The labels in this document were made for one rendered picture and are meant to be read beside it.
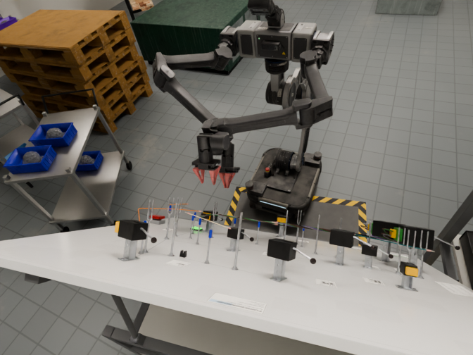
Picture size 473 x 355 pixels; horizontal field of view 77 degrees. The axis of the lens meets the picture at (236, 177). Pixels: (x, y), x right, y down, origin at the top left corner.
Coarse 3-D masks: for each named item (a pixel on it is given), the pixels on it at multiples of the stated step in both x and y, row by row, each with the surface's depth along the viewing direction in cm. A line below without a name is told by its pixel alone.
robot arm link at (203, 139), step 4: (196, 136) 115; (200, 136) 114; (204, 136) 114; (208, 136) 113; (200, 140) 114; (204, 140) 114; (208, 140) 114; (200, 144) 115; (204, 144) 114; (208, 144) 115; (200, 148) 115; (204, 148) 115; (208, 148) 115
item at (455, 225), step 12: (468, 204) 99; (456, 216) 106; (468, 216) 102; (444, 228) 114; (456, 228) 108; (444, 240) 115; (456, 240) 114; (432, 252) 123; (444, 252) 114; (456, 252) 111; (444, 264) 112; (456, 264) 110; (468, 276) 105
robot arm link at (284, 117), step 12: (288, 108) 114; (300, 108) 110; (216, 120) 119; (228, 120) 117; (240, 120) 116; (252, 120) 114; (264, 120) 114; (276, 120) 113; (288, 120) 113; (228, 132) 118
